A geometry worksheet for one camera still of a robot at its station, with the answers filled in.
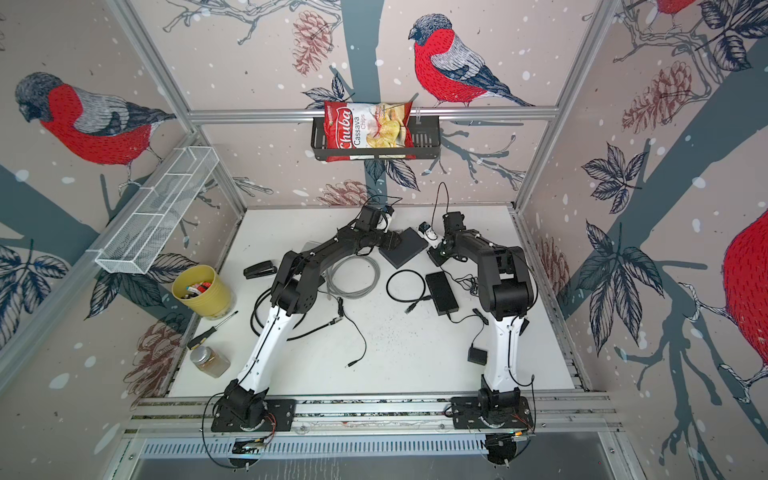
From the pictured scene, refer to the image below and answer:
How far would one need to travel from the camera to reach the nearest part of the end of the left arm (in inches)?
35.7

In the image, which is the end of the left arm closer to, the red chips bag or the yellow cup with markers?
the red chips bag

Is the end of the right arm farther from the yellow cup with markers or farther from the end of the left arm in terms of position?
the yellow cup with markers

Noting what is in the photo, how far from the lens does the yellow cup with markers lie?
2.73ft

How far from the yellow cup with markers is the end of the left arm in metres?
0.45

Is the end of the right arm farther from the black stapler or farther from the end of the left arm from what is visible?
the black stapler

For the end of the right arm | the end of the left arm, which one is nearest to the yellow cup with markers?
the end of the left arm

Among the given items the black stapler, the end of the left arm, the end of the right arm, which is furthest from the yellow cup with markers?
the end of the right arm
